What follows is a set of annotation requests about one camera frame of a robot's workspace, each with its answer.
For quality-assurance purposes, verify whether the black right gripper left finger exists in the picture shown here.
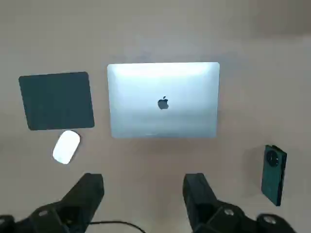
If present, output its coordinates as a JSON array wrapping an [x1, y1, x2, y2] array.
[[0, 172, 104, 233]]

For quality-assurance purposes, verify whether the dark square mouse pad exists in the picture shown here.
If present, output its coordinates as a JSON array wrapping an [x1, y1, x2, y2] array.
[[18, 71, 95, 131]]

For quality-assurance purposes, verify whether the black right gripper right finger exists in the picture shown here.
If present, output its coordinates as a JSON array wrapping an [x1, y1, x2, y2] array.
[[182, 172, 297, 233]]

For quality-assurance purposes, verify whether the dark green model phone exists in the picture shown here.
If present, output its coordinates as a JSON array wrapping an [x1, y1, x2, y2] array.
[[261, 144, 288, 207]]

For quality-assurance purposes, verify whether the silver laptop with apple logo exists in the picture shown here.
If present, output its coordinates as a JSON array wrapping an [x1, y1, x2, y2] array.
[[106, 62, 221, 139]]

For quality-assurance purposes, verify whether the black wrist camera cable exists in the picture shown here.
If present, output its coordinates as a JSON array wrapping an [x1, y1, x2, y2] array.
[[89, 219, 147, 233]]

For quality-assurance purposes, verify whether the white computer mouse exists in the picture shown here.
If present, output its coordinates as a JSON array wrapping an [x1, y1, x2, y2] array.
[[52, 130, 81, 165]]

